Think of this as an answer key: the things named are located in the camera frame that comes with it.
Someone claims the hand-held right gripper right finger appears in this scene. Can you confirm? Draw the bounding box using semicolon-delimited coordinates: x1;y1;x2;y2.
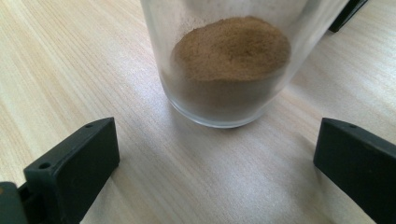
313;117;396;224

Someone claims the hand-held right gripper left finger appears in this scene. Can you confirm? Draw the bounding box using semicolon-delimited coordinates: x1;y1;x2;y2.
22;117;120;224

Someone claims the white cup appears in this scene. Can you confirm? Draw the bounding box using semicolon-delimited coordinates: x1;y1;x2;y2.
139;0;351;129

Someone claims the black metal shelf table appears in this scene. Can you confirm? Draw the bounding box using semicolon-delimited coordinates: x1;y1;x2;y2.
328;0;369;34

